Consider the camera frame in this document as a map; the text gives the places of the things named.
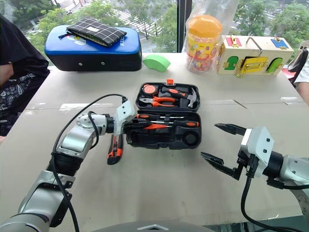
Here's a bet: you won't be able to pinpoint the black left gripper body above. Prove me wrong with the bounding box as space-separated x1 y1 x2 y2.
122 120 133 136

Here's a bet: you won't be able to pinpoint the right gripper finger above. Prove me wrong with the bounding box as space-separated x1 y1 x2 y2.
200 151 239 179
214 123 248 138

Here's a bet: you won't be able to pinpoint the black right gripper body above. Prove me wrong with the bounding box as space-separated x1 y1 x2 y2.
232 149 258 181

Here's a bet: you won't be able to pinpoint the black orange screwdriver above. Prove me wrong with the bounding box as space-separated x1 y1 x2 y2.
125 121 173 131
152 120 200 129
135 113 186 121

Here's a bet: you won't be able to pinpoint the black plastic tool case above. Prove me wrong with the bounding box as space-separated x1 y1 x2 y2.
125 79 202 151

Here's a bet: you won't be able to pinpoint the blue black padded case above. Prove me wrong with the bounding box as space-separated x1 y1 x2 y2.
44 25 143 72

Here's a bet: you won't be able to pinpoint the orange black utility knife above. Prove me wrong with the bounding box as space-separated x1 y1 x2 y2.
107 134 125 166

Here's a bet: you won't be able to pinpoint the orange black tape measure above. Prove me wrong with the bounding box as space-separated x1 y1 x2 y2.
141 84 159 97

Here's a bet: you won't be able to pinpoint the black orange claw hammer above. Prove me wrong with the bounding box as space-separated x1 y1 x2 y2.
160 86 199 109

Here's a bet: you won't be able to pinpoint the green foam block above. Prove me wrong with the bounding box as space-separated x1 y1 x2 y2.
142 54 171 73

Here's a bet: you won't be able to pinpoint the red object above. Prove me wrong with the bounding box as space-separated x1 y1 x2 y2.
281 67 294 79

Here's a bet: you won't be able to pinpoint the wooden lock puzzle box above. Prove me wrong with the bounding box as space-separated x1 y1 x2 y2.
215 34 295 79

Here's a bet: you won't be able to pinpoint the orange lidded toy jar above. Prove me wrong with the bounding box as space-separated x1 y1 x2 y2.
185 14 223 73

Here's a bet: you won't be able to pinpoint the black bag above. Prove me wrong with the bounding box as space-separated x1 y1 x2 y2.
286 48 309 86

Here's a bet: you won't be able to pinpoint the person in white shirt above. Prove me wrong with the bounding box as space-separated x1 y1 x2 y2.
293 40 309 107

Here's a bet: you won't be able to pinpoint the grey rounded robot torso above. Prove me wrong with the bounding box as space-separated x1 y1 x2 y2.
91 218 218 232

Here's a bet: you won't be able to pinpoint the black white grid pouch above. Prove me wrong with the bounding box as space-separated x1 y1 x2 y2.
58 17 127 47

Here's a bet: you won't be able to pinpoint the clear plastic bag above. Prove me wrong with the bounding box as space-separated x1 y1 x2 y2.
181 0 240 73

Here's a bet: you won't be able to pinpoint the person in black clothes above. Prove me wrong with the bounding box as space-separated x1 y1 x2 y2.
0 14 51 139

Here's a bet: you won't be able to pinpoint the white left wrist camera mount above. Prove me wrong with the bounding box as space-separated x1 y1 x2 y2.
112 100 137 135

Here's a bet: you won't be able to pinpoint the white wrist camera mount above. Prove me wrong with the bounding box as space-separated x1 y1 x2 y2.
240 125 276 178
112 100 137 135

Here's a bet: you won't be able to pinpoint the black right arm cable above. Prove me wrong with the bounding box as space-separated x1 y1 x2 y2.
240 169 309 232

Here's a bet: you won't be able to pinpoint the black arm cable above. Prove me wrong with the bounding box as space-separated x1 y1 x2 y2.
240 169 309 232
50 93 128 232

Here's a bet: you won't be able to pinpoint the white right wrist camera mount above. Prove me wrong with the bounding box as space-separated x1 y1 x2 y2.
240 125 276 178

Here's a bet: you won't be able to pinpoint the orange handled pliers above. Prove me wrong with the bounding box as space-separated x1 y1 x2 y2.
139 96 179 108

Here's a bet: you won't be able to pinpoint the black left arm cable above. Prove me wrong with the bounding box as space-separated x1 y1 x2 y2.
50 93 128 232

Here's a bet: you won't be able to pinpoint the dark window frame post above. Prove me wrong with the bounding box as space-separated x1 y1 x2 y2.
177 0 193 53

